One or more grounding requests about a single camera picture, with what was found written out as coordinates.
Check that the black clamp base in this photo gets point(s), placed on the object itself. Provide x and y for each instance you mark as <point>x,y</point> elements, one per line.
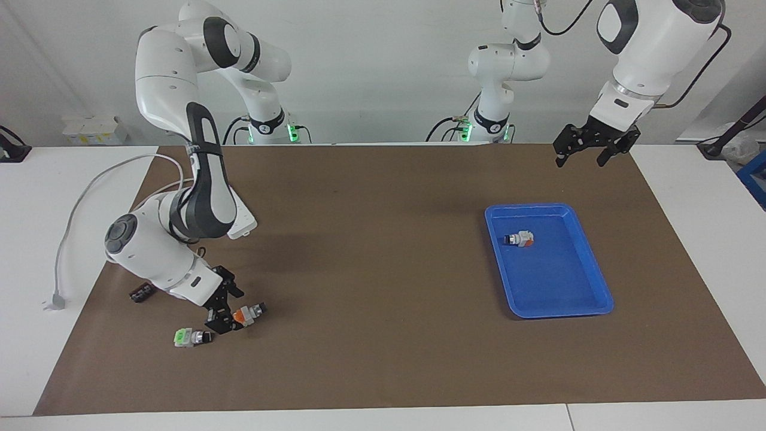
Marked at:
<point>15,154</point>

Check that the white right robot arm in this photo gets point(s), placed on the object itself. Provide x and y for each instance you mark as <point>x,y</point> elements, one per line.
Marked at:
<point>161,72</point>

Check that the blue plastic tray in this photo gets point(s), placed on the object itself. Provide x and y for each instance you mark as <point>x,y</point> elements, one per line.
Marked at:
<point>550,281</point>

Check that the white selector switch orange block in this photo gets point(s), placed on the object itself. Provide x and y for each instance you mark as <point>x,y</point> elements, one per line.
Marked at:
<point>254,310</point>

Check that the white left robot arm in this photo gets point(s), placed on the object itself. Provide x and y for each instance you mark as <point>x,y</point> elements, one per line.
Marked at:
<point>646,54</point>

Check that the clear plastic bag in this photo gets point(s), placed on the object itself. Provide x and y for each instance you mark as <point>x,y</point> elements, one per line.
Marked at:
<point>745,146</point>

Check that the white cardboard box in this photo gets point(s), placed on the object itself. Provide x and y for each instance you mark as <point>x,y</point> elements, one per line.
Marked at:
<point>90,129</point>

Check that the blue crate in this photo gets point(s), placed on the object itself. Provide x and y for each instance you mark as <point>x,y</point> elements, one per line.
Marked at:
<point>755,176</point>

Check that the small black terminal block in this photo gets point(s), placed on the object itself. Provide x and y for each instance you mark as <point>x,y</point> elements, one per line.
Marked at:
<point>139,294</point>

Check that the brown table mat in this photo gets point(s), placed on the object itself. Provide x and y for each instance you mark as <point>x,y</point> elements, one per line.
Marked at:
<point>383,299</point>

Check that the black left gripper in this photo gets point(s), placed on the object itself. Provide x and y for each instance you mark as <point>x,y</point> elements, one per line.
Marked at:
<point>604,130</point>

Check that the white selector switch green block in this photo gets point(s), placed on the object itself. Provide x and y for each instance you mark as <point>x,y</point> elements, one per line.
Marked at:
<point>185,337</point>

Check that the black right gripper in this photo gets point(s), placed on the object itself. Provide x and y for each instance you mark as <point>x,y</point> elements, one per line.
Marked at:
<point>216,294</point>

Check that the white power strip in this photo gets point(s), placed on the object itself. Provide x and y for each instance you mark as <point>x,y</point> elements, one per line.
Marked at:
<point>245,224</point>

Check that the black stand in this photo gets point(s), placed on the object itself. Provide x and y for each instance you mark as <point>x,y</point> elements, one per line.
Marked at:
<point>712,149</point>

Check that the white selector switch red block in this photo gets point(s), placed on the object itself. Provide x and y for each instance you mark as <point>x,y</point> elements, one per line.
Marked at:
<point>523,239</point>

